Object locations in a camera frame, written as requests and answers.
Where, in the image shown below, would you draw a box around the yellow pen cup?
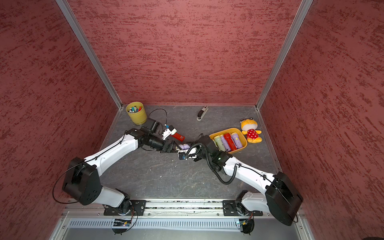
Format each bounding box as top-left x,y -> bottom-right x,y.
126,102 -> 147,125

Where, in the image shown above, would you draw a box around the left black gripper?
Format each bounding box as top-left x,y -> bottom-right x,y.
146,133 -> 182,154

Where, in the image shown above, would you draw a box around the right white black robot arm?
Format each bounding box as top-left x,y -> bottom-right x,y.
177,136 -> 304,226

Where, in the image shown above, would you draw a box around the red flashlight white head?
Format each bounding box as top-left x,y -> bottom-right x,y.
172,133 -> 185,142

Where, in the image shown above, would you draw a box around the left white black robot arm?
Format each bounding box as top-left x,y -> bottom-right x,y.
62,119 -> 180,216

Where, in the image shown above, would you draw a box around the purple flashlight front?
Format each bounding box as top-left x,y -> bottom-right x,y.
179,144 -> 190,150

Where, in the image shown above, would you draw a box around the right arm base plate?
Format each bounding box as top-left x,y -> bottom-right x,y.
222,200 -> 263,217

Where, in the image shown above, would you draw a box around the purple flashlight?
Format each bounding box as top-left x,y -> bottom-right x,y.
179,144 -> 190,150
220,135 -> 231,152
232,133 -> 243,149

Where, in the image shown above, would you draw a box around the orange plush toy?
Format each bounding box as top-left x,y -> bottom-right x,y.
240,118 -> 263,144

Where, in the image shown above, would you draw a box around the green flashlight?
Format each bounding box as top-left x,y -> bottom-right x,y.
214,136 -> 226,152

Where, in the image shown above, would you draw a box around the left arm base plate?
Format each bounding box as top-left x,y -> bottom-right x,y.
104,200 -> 147,217

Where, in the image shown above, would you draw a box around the red flashlight all red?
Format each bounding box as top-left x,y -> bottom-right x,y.
224,133 -> 237,152

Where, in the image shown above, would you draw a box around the black beige stapler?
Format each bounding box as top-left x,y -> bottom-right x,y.
197,106 -> 209,121

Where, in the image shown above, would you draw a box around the yellow storage box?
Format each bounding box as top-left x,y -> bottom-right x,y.
209,128 -> 248,154

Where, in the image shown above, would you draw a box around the aluminium front rail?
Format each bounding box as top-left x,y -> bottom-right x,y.
61,197 -> 305,219

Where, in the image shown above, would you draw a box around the markers in cup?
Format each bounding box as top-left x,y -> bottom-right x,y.
128,106 -> 143,114

